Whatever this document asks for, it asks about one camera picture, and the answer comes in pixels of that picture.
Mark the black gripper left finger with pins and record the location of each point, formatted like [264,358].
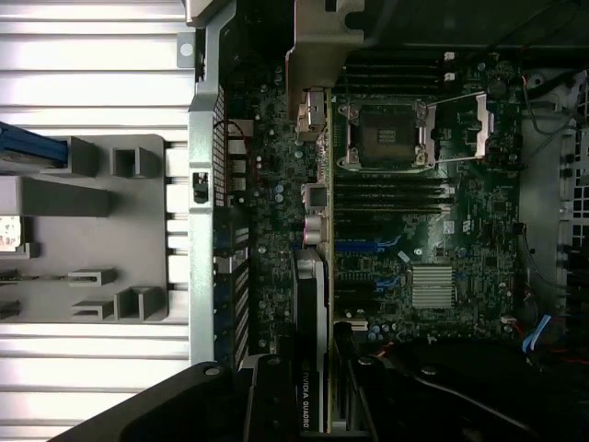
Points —
[184,405]

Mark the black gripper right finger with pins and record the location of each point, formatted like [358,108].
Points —
[414,405]

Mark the small silver chipset heatsink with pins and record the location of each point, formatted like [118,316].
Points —
[432,285]

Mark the long blue expansion slot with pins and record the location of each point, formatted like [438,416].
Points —
[359,245]

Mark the open black PC case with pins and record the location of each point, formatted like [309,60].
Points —
[202,230]

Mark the green motherboard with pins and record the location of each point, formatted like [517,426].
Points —
[478,230]

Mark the grey plastic parts rack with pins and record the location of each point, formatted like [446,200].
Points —
[92,230]

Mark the green RAM stick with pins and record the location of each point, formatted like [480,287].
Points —
[32,277]

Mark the installed RAM stick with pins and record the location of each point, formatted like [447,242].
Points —
[391,198]

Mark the silver perforated disk bay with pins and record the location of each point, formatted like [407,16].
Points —
[543,207]

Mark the silver CPU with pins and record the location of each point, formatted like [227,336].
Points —
[9,235]

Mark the CPU socket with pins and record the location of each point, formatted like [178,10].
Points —
[386,136]

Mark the metal socket cover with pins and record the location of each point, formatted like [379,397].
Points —
[483,124]

